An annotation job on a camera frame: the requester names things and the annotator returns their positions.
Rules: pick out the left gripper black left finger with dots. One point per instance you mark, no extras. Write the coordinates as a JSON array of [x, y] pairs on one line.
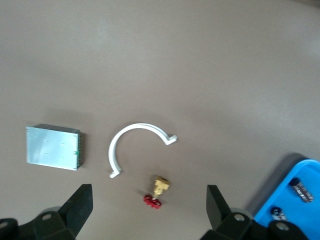
[[75, 212]]

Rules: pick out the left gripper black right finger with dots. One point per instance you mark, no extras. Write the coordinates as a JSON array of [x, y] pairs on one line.
[[218, 215]]

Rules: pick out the blue plastic tray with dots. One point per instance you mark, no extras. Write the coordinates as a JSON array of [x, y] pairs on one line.
[[307, 217]]

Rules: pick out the brass valve red handwheel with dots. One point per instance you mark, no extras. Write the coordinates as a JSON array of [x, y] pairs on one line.
[[161, 186]]

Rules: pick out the silver metal module box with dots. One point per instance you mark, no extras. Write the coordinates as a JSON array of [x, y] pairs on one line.
[[51, 147]]

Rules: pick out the white curved pipe clamp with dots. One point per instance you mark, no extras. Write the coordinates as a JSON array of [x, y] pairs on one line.
[[111, 152]]

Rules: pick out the brown table mat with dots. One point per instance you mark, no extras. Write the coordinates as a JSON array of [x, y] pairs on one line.
[[160, 62]]

